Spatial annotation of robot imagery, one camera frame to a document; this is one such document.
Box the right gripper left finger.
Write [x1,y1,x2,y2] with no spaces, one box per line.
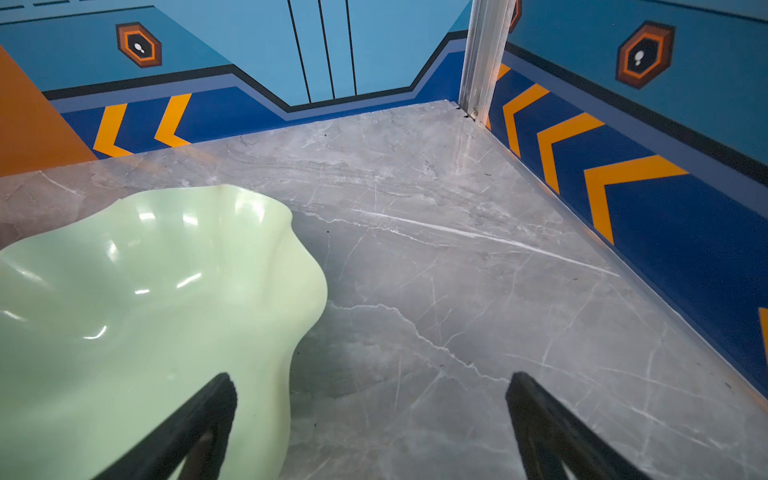
[97,373,238,480]

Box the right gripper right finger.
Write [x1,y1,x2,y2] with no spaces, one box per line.
[505,371,648,479]

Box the pale green fruit plate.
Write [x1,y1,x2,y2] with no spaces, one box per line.
[1,185,328,479]

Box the aluminium corner post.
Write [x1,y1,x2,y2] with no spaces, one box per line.
[459,0,521,125]

